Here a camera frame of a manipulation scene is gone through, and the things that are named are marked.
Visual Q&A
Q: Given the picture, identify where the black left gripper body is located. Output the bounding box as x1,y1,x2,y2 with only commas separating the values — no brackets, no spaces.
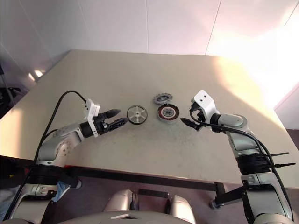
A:
93,112,113,136

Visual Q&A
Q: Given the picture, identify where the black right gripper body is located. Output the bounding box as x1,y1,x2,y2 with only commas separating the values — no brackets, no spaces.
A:
188,102,206,128

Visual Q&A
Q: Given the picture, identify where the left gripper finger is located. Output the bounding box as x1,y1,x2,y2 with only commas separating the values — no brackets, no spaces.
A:
108,118,129,131
102,108,121,119

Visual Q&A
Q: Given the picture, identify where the cream spoked wheel disc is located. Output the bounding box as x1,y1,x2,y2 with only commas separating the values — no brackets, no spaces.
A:
127,105,148,126

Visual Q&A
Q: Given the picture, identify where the motor stator with copper windings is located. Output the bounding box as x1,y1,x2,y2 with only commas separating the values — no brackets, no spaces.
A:
157,104,180,123

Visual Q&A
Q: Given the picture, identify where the small grey round object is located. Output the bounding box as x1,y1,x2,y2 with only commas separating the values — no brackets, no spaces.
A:
153,93,169,105

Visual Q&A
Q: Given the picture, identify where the silver rounded robot thigh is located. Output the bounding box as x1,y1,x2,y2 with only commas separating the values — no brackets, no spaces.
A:
169,195,197,224
106,189,138,214

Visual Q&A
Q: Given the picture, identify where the black flat floor bar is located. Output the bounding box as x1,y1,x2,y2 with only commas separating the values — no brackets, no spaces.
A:
137,189,170,199

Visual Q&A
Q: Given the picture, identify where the blue cloth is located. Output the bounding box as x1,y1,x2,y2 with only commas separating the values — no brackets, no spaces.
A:
52,181,69,203

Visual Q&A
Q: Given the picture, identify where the black zip tie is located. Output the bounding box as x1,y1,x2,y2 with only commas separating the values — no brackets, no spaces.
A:
266,152,290,158
272,162,296,168

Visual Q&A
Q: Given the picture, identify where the silver robot torso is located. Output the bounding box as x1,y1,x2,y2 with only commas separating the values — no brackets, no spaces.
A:
62,210,176,224

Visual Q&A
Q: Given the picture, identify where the black tripod stand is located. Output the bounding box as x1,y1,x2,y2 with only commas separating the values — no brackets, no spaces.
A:
0,62,22,111

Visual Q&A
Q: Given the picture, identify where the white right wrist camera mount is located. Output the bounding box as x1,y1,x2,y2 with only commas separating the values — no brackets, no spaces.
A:
191,90,221,124

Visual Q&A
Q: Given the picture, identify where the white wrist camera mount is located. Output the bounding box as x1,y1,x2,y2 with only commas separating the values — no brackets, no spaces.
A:
83,98,101,138
191,90,221,124

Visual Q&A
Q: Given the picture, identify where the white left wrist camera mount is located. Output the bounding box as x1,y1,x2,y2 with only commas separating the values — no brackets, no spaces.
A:
83,98,101,138

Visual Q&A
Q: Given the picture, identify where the black table frame bar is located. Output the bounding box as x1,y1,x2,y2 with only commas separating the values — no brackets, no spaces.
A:
0,155,225,192

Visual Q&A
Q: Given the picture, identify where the black table leg bracket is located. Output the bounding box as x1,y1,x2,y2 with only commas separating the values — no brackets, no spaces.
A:
210,182,246,210

